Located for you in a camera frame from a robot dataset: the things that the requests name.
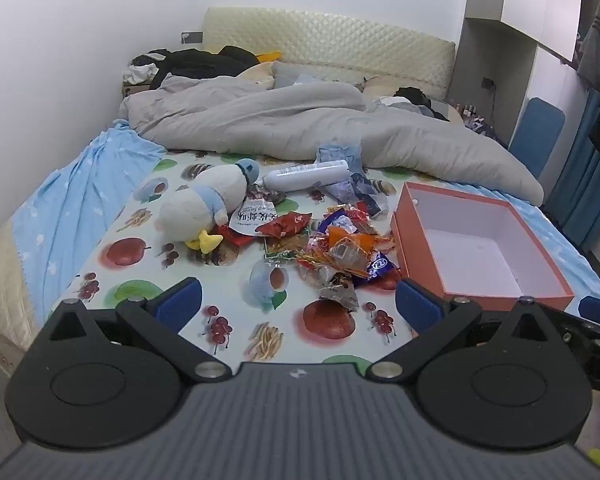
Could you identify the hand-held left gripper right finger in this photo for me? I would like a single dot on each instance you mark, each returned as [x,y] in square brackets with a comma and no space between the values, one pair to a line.
[415,305]

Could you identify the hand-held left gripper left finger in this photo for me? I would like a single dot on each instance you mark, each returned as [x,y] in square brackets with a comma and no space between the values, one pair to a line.
[180,301]

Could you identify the blue white snack packet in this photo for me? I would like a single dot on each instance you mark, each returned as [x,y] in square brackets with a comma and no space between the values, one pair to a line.
[380,265]

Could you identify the pile of mixed snacks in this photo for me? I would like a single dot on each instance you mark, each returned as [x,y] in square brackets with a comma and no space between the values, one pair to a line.
[350,255]

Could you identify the orange cardboard box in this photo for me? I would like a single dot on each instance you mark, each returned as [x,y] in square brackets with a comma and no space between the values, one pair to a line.
[480,255]

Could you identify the white snack pouch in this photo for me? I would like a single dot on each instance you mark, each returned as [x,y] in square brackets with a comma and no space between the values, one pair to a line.
[250,217]

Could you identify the dark red snack packet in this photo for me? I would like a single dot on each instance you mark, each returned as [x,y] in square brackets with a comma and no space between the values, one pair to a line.
[285,224]

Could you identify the fruit print mat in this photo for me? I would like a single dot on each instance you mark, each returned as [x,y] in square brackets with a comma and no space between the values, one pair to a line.
[260,310]

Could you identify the clear plastic snack packet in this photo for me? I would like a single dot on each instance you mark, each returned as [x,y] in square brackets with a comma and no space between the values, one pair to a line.
[267,280]

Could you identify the white plush duck toy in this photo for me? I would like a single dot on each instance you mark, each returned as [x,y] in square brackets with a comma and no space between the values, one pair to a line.
[200,200]

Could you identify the blue curtain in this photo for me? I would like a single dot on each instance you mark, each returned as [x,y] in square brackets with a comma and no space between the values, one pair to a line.
[580,185]

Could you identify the crumpled navy white wrapper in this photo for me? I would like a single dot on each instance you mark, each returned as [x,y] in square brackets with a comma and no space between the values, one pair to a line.
[365,192]

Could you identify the light blue star blanket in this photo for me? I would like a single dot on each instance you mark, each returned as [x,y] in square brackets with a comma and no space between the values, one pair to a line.
[70,200]

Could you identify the light blue plastic bag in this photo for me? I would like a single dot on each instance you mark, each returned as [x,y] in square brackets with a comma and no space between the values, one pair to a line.
[340,155]

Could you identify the white tube bottle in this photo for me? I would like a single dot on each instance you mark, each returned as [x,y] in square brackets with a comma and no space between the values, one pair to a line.
[305,175]

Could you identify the beige quilted mattress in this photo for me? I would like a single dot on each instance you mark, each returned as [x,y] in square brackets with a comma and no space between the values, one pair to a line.
[0,285]

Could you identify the grey white garment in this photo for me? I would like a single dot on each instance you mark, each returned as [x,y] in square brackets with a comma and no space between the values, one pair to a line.
[397,103]

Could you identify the group of small bottles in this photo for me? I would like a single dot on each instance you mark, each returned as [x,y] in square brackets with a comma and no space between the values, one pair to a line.
[467,109]

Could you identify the grey duvet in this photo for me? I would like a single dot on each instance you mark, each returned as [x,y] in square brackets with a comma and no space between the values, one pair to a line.
[280,120]

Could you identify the black garment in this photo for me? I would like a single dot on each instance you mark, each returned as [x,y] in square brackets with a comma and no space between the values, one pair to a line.
[417,96]

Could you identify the beige patterned pillow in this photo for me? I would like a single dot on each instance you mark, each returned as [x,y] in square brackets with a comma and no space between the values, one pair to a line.
[377,85]

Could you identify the white cloth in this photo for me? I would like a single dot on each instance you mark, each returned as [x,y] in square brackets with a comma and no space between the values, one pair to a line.
[140,74]

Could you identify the black clothes pile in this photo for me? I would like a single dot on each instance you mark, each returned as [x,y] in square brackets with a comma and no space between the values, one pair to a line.
[195,65]

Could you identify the peach pillow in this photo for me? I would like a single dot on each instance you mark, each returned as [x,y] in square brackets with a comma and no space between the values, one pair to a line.
[260,76]

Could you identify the grey striped jacket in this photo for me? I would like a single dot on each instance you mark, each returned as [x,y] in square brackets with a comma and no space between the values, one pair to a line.
[597,45]

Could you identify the yellow cloth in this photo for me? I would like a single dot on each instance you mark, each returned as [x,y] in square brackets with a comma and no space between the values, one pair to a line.
[270,55]

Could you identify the beige quilted headboard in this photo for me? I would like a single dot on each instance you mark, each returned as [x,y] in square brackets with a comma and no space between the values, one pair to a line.
[330,40]

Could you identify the black wall plug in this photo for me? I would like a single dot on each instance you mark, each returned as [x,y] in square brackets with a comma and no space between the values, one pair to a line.
[488,82]

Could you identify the grey wall socket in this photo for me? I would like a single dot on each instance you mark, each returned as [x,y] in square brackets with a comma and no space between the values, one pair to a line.
[191,36]

